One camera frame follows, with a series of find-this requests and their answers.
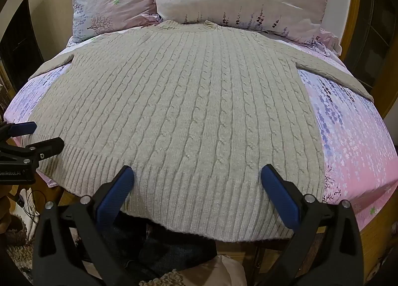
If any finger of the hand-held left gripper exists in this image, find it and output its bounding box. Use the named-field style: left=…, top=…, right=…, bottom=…
left=0, top=137, right=65, bottom=163
left=0, top=121, right=37, bottom=140

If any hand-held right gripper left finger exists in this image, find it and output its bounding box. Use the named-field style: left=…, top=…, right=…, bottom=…
left=33, top=165, right=135, bottom=286

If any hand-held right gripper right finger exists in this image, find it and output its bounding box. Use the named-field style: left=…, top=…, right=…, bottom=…
left=260, top=164, right=364, bottom=286

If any beige cable-knit sweater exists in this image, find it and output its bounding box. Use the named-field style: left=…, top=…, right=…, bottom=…
left=28, top=20, right=375, bottom=241

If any woven basket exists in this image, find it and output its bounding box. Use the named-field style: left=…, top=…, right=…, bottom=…
left=5, top=217, right=29, bottom=247

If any dark cloth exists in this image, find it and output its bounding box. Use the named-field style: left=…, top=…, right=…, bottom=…
left=102, top=211, right=218, bottom=286

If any dark cabinet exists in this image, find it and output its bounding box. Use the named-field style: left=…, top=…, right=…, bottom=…
left=0, top=0, right=45, bottom=85

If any shaggy beige rug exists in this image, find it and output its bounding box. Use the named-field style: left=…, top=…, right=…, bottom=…
left=5, top=242, right=39, bottom=286

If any beige cloth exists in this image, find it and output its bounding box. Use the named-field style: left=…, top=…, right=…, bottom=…
left=174, top=254, right=247, bottom=286

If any pink floral bed sheet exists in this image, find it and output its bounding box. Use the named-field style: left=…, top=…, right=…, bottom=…
left=3, top=26, right=398, bottom=234

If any black cable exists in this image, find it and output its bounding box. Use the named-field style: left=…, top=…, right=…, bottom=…
left=18, top=189, right=42, bottom=234

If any wooden bed frame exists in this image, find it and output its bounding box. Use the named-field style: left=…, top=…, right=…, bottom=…
left=337, top=0, right=398, bottom=286

